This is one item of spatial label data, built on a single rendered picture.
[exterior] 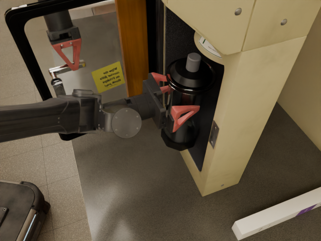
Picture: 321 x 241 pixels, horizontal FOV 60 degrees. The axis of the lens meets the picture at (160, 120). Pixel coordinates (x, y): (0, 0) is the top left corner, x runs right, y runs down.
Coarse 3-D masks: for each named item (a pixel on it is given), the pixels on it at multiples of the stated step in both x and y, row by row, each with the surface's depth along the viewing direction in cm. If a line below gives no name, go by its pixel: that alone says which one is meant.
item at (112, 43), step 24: (48, 0) 52; (120, 0) 58; (144, 0) 60; (48, 24) 54; (72, 24) 57; (96, 24) 59; (120, 24) 62; (144, 24) 65; (48, 48) 58; (72, 48) 60; (96, 48) 63; (120, 48) 66; (144, 48) 70; (48, 72) 62; (72, 72) 65; (96, 72) 68; (120, 72) 72; (144, 72) 76; (120, 96) 78
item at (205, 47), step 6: (198, 36) 54; (198, 42) 54; (204, 42) 52; (198, 48) 54; (204, 48) 53; (210, 48) 52; (204, 54) 53; (210, 54) 52; (216, 54) 51; (216, 60) 51; (222, 60) 51
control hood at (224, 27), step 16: (176, 0) 29; (192, 0) 30; (208, 0) 30; (224, 0) 31; (240, 0) 32; (192, 16) 31; (208, 16) 32; (224, 16) 33; (240, 16) 34; (208, 32) 34; (224, 32) 34; (240, 32) 35; (224, 48) 37; (240, 48) 38
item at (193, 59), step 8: (192, 56) 56; (200, 56) 57; (176, 64) 59; (184, 64) 60; (192, 64) 57; (200, 64) 60; (176, 72) 58; (184, 72) 58; (192, 72) 58; (200, 72) 58; (208, 72) 58; (176, 80) 58; (184, 80) 57; (192, 80) 57; (200, 80) 57; (208, 80) 58
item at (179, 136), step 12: (168, 72) 60; (180, 84) 57; (168, 96) 64; (180, 96) 60; (192, 96) 59; (204, 96) 61; (168, 108) 66; (192, 120) 65; (168, 132) 71; (180, 132) 69; (192, 132) 70
